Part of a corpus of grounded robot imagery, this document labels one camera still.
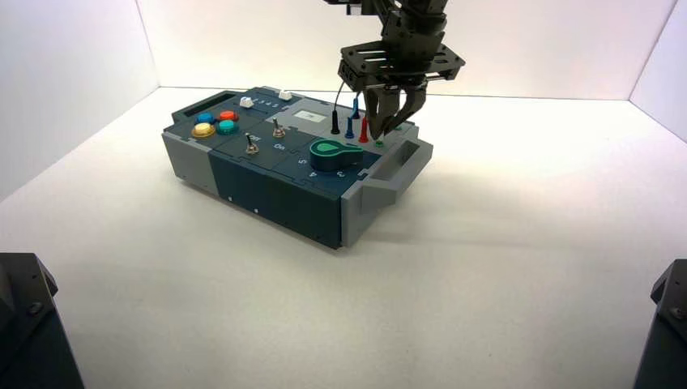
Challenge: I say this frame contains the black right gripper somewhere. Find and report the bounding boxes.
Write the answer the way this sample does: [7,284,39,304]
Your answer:
[338,24,467,141]

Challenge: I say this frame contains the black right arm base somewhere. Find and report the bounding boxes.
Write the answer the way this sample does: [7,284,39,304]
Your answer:
[633,259,687,389]

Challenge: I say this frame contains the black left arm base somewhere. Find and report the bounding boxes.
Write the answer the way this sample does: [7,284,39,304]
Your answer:
[0,252,86,389]

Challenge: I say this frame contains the green rotary knob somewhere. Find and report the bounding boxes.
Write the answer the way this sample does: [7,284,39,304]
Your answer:
[309,138,365,173]

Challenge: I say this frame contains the grey and teal task box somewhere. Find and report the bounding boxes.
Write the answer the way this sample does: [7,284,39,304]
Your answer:
[161,85,434,250]

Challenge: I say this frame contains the blue jumper wire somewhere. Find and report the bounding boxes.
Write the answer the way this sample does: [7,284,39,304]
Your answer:
[344,91,361,139]

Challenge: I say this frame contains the black jumper wire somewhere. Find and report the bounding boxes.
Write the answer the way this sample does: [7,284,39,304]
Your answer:
[330,80,361,135]

